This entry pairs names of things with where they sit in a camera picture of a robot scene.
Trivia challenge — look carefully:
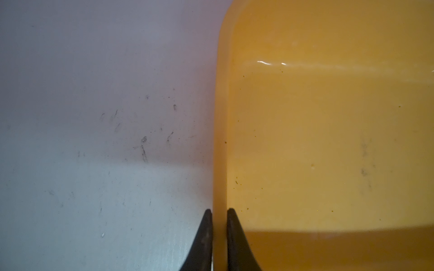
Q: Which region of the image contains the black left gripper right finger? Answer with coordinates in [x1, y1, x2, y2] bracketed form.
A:
[227, 208, 261, 271]

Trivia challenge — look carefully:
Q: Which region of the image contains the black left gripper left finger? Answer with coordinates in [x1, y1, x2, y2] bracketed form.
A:
[180, 209, 213, 271]

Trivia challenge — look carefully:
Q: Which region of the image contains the yellow plastic storage box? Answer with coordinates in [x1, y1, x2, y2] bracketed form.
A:
[213, 1, 434, 271]

